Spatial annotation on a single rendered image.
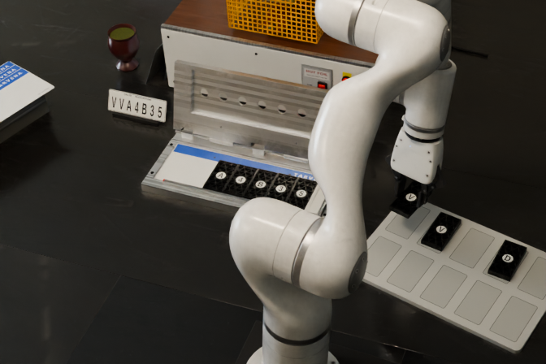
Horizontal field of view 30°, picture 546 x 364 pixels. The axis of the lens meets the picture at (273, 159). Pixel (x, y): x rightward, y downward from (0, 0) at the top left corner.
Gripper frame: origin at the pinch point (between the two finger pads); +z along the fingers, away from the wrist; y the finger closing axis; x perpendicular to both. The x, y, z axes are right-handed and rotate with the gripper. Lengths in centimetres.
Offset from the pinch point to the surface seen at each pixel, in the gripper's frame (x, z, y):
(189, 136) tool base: -7, 8, -57
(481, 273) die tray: -3.1, 8.8, 20.6
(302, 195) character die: -8.3, 7.6, -22.2
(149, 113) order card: -6, 8, -71
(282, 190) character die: -9.6, 7.9, -26.9
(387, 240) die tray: -6.4, 9.6, -0.5
